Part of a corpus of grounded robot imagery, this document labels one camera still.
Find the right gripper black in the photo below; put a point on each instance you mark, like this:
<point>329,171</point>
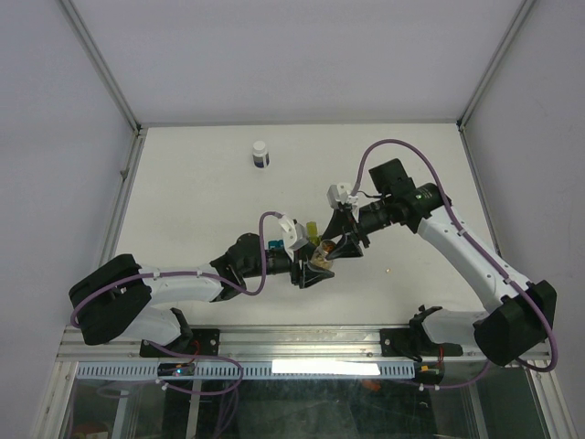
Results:
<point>339,220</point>

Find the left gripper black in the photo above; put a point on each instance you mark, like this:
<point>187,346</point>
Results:
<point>305,276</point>

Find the weekly pill organizer strip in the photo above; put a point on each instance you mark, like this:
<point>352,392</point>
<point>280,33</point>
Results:
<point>313,236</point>

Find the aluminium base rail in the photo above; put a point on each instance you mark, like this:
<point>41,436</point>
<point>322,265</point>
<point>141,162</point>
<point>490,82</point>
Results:
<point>256,343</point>

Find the white blue pill bottle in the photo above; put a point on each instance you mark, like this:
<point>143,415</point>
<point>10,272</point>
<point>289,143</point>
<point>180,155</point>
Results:
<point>260,154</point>

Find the right aluminium frame post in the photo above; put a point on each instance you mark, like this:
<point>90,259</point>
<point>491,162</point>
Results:
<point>505,44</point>

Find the white slotted cable duct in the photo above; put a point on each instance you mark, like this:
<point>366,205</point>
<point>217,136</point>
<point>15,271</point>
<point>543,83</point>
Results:
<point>262,370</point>

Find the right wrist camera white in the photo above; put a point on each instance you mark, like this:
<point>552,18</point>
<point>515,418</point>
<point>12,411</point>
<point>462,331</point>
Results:
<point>340,194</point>

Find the clear jar lid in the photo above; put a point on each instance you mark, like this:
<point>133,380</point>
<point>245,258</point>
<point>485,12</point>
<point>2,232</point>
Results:
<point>326,247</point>

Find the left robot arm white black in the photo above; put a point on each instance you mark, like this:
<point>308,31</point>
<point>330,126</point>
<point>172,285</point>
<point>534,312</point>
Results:
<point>126,299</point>

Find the aluminium frame post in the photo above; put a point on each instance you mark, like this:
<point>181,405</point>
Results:
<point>98,62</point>
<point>505,44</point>

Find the left aluminium frame post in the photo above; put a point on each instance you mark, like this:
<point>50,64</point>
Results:
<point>98,62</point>

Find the clear jar orange pills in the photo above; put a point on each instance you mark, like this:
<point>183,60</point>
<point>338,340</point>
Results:
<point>320,261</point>

